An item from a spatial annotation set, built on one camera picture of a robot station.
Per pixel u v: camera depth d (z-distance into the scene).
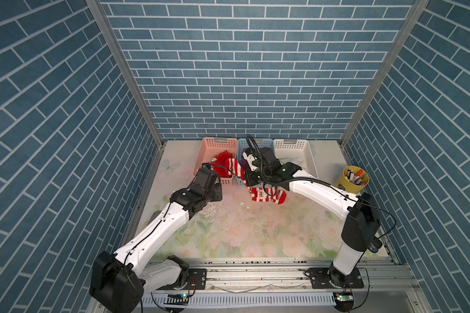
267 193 0.98
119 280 0.37
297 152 1.15
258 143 1.17
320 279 0.74
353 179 0.91
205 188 0.59
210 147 1.16
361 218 0.45
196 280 0.73
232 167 0.84
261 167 0.63
